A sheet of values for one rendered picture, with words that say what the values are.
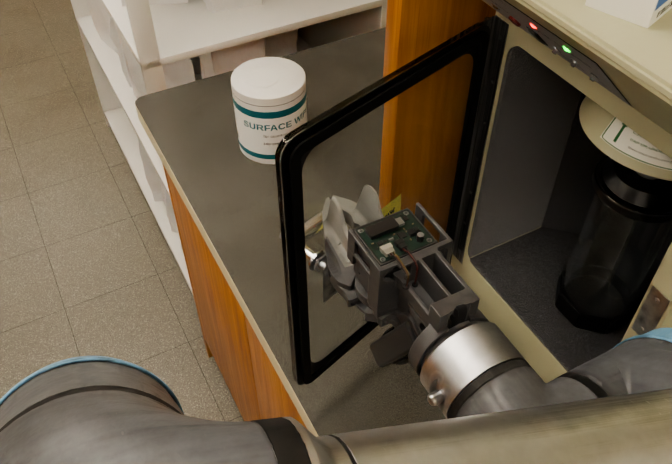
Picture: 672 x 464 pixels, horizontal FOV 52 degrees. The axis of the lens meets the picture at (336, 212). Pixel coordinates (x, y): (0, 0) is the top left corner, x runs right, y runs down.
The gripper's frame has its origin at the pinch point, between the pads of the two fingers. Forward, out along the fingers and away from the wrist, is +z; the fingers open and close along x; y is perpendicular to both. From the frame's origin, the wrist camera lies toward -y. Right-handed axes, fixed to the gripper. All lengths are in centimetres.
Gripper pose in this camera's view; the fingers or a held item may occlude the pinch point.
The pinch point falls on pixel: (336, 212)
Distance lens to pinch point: 68.9
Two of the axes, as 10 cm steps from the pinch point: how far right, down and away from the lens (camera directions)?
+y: 0.0, -7.1, -7.1
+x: -8.8, 3.3, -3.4
